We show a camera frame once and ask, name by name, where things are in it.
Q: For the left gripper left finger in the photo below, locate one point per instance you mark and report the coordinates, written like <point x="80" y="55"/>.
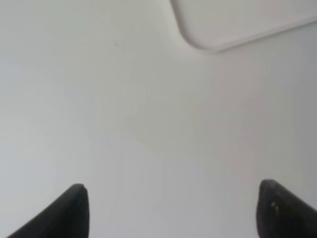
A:
<point x="67" y="217"/>

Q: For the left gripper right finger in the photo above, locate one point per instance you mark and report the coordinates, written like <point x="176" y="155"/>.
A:
<point x="281" y="214"/>

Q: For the white rectangular plastic tray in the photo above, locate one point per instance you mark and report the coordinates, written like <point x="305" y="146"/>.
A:
<point x="217" y="25"/>

